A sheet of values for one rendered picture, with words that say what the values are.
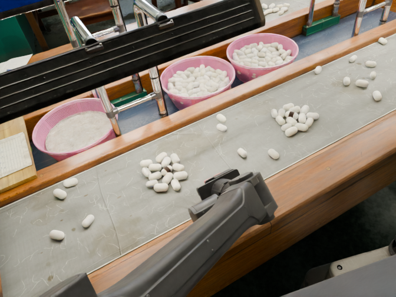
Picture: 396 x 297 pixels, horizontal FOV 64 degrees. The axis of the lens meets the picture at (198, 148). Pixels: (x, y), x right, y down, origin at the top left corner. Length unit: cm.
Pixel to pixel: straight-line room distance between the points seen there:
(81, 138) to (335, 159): 74
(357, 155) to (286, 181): 20
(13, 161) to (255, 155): 67
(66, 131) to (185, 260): 83
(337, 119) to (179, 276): 77
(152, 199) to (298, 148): 41
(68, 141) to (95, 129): 9
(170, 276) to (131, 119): 88
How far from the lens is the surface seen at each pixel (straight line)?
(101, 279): 71
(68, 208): 88
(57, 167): 95
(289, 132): 92
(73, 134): 109
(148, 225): 77
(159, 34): 68
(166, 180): 81
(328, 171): 82
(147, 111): 118
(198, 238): 38
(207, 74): 120
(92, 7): 296
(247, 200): 48
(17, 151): 105
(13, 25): 346
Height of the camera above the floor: 137
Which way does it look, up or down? 45 degrees down
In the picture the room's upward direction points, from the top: 9 degrees counter-clockwise
